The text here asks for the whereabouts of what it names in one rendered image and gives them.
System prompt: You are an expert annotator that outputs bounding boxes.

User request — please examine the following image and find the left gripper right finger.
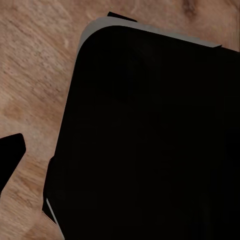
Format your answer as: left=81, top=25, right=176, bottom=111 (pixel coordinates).
left=224, top=133, right=240, bottom=173

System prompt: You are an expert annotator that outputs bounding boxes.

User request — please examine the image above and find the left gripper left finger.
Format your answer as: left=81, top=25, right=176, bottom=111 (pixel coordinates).
left=0, top=133, right=26, bottom=193

